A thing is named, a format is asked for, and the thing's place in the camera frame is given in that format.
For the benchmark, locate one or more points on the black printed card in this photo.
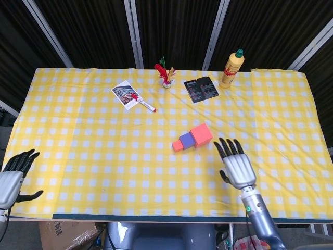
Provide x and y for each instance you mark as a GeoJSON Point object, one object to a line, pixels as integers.
{"type": "Point", "coordinates": [201, 89]}

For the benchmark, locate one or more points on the yellow white checkered tablecloth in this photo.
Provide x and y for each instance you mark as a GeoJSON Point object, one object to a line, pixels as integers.
{"type": "Point", "coordinates": [91, 145]}

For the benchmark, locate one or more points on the red white marker pen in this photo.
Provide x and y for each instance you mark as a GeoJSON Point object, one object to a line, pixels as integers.
{"type": "Point", "coordinates": [143, 103]}

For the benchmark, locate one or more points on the grey robot torso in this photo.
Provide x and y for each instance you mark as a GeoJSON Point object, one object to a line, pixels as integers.
{"type": "Point", "coordinates": [161, 237]}

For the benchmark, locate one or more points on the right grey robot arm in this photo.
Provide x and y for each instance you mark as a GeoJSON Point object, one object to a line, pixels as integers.
{"type": "Point", "coordinates": [260, 218]}

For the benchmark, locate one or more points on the purple cube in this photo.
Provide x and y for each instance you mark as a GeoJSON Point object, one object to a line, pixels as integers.
{"type": "Point", "coordinates": [187, 140]}

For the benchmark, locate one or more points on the grey metal frame post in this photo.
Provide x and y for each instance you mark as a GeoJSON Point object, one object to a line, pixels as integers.
{"type": "Point", "coordinates": [216, 34]}
{"type": "Point", "coordinates": [46, 34]}
{"type": "Point", "coordinates": [134, 34]}
{"type": "Point", "coordinates": [312, 44]}

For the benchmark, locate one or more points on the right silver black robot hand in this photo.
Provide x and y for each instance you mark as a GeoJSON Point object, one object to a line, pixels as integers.
{"type": "Point", "coordinates": [238, 169]}

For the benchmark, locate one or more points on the colourful feather shuttlecock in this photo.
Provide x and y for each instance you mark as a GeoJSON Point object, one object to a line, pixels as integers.
{"type": "Point", "coordinates": [166, 75]}

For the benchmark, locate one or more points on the red white plastic bag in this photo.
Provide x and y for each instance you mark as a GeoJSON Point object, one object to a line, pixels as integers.
{"type": "Point", "coordinates": [249, 244]}

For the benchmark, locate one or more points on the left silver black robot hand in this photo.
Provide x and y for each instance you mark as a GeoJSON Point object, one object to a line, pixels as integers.
{"type": "Point", "coordinates": [9, 187]}

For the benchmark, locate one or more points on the yellow bottle green cap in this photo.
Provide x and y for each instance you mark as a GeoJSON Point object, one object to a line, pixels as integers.
{"type": "Point", "coordinates": [230, 73]}

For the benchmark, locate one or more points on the small orange-pink cube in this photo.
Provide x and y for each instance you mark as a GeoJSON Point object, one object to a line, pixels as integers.
{"type": "Point", "coordinates": [177, 146]}

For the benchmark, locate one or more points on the brown cardboard box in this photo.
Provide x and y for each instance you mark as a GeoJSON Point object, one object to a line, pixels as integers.
{"type": "Point", "coordinates": [65, 235]}

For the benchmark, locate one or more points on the photo postcard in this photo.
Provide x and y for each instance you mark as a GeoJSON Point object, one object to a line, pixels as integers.
{"type": "Point", "coordinates": [122, 92]}

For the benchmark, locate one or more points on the large pink cube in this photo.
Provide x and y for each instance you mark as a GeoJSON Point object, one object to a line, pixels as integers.
{"type": "Point", "coordinates": [202, 135]}

